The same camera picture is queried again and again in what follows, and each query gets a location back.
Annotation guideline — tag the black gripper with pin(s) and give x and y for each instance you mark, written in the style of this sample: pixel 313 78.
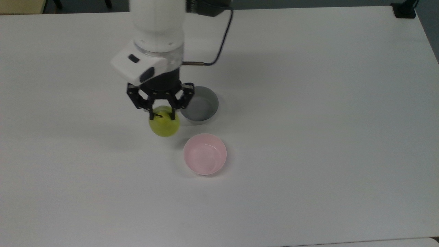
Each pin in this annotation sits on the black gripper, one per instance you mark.
pixel 163 87

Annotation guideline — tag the green apple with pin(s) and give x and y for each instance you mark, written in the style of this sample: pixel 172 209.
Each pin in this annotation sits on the green apple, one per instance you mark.
pixel 165 127

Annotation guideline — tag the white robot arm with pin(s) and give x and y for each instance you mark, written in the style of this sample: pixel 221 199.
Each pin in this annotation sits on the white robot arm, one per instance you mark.
pixel 157 27

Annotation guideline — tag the grey bowl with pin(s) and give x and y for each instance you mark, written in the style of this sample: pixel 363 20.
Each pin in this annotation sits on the grey bowl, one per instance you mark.
pixel 203 107

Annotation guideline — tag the pink bowl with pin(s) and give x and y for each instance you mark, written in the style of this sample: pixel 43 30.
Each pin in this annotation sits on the pink bowl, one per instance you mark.
pixel 204 155

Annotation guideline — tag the tan wooden board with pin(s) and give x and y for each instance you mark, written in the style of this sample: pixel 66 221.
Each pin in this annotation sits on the tan wooden board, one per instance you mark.
pixel 20 6

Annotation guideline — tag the black table clamp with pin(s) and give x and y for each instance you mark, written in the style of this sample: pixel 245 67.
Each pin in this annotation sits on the black table clamp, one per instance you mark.
pixel 404 10

